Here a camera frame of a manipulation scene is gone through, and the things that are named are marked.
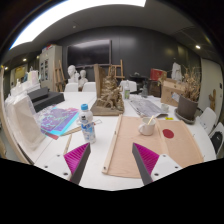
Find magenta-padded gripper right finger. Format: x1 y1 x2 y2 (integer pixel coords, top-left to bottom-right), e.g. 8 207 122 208
131 142 183 186

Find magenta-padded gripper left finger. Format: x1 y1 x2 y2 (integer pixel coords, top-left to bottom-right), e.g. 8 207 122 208
42 142 92 185

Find white blue-capped drink bottle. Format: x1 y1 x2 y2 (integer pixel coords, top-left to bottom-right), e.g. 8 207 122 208
78 103 97 145

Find thin wooden stick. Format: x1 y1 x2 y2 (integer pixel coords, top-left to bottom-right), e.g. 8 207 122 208
63 133 73 156

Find beige canvas mat with slats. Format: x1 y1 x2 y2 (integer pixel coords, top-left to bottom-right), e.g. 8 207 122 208
101 114 205 179

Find white ceramic mug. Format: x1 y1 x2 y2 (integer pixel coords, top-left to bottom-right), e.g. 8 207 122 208
137 116 157 137

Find flat round red coaster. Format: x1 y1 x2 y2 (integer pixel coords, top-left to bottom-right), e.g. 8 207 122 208
162 128 175 140

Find purple and cyan art print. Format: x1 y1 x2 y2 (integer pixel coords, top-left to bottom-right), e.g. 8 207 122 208
37 105 80 140

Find printed newspaper sheet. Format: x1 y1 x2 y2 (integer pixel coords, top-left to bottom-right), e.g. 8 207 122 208
128 94 169 118

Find plastic-wrapped white canvas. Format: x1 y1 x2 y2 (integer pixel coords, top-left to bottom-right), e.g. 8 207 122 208
4 94 46 151

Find black flat box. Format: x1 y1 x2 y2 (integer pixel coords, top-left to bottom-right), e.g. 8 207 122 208
32 92 66 113
27 86 50 101

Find grey metal bottle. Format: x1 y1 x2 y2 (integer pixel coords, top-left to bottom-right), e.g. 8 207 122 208
141 83 149 98

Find brown driftwood sculpture on board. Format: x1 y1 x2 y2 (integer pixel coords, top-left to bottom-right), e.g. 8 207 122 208
89 63 125 117

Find green-labelled clear bottle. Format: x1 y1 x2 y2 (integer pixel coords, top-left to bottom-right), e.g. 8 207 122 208
123 79 131 100

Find brown cardboard box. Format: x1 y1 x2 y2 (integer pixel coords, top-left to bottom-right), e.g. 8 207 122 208
160 78 186 108

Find white plastic chair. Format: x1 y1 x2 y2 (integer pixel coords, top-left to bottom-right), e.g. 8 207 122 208
64 82 79 93
209 121 224 156
82 81 98 93
119 79 138 93
198 106 218 134

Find black backpack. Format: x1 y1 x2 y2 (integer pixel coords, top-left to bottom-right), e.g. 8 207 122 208
210 130 224 154

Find white plaster bust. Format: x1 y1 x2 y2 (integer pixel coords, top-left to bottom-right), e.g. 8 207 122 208
67 64 79 84
78 69 89 91

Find black side table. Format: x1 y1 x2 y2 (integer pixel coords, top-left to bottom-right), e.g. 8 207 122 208
128 73 149 91

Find wooden easel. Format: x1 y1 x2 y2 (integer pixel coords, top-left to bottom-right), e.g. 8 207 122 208
53 59 66 93
108 59 126 81

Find red box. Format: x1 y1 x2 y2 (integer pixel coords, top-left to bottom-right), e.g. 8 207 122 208
149 68 168 81

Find wooden figure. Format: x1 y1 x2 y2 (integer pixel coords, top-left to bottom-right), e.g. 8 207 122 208
208 88 218 112

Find white draped statue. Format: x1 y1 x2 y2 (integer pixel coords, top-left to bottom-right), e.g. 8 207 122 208
171 62 183 83

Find white shelf cabinet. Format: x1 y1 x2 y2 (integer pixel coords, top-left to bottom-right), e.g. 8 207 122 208
38 44 64 92

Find recessed ceiling spotlights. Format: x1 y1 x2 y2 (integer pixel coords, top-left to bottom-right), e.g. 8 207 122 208
3 44 202 72

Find long ceiling light panel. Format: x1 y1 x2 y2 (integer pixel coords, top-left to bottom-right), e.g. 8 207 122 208
9 0 148 49

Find wooden-handled paint brush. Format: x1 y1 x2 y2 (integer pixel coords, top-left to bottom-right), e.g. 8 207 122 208
61 125 83 137

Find dark wall screen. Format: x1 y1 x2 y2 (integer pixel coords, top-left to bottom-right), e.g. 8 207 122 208
66 39 113 68

